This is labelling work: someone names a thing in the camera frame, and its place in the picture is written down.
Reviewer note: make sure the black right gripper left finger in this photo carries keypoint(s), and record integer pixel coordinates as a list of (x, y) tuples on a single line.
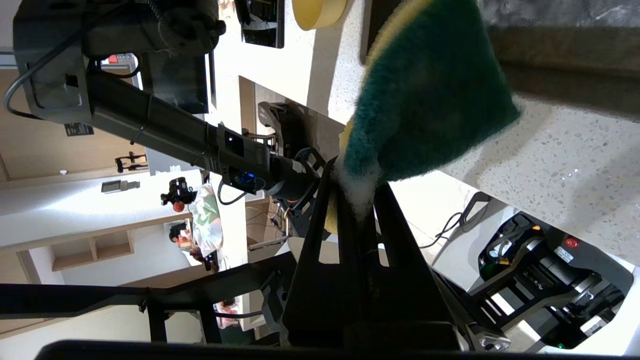
[(320, 310)]

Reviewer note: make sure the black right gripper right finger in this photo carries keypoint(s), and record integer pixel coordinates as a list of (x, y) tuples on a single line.
[(415, 310)]

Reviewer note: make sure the green and yellow sponge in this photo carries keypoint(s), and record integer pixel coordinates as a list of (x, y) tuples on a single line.
[(430, 100)]

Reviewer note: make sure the yellow plastic bowl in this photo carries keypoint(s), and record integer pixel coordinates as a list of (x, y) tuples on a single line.
[(320, 12)]

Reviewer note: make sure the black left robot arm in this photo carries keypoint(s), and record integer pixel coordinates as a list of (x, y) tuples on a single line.
[(150, 120)]

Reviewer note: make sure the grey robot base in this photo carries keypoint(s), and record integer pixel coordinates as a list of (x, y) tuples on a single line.
[(540, 280)]

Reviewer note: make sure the white plastic bag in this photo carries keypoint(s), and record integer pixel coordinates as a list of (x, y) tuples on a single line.
[(205, 225)]

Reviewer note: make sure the black induction cooktop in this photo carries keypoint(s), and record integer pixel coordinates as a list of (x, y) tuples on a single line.
[(265, 30)]

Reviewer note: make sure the black metal frame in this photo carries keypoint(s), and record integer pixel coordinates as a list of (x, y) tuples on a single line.
[(100, 295)]

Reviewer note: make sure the light wooden wall shelf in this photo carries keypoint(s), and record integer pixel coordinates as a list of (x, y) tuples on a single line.
[(92, 250)]

